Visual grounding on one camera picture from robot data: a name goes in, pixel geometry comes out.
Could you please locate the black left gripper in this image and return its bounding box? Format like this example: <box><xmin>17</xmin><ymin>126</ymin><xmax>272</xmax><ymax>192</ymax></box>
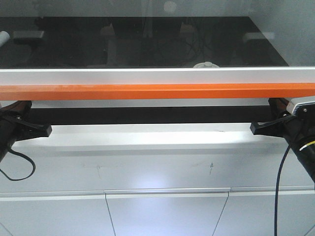
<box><xmin>0</xmin><ymin>101</ymin><xmax>52</xmax><ymax>161</ymax></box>

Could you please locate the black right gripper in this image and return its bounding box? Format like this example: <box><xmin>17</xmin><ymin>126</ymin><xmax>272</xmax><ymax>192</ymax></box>
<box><xmin>250</xmin><ymin>98</ymin><xmax>315</xmax><ymax>152</ymax></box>

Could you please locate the orange and white sash frame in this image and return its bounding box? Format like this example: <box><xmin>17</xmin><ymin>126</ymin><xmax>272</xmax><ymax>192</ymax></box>
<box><xmin>0</xmin><ymin>67</ymin><xmax>315</xmax><ymax>101</ymax></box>

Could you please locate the glass jar with white lid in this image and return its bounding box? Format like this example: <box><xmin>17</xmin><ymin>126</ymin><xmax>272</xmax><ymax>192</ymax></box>
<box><xmin>193</xmin><ymin>61</ymin><xmax>219</xmax><ymax>68</ymax></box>

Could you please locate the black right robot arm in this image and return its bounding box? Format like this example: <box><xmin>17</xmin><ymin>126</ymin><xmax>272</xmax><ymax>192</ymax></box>
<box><xmin>250</xmin><ymin>96</ymin><xmax>315</xmax><ymax>180</ymax></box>

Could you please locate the rolled white paper sheet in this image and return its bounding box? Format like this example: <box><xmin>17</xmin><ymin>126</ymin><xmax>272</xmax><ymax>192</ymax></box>
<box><xmin>0</xmin><ymin>31</ymin><xmax>10</xmax><ymax>47</ymax></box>

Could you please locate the white fume hood base cabinet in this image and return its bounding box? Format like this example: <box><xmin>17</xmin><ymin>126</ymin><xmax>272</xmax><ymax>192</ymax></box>
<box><xmin>0</xmin><ymin>124</ymin><xmax>315</xmax><ymax>236</ymax></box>

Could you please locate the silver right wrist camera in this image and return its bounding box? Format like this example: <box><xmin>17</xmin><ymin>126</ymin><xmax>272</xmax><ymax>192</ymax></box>
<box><xmin>286</xmin><ymin>96</ymin><xmax>315</xmax><ymax>116</ymax></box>

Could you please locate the black left camera cable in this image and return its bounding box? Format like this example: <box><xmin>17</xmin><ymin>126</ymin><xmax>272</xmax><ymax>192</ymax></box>
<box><xmin>0</xmin><ymin>146</ymin><xmax>36</xmax><ymax>182</ymax></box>

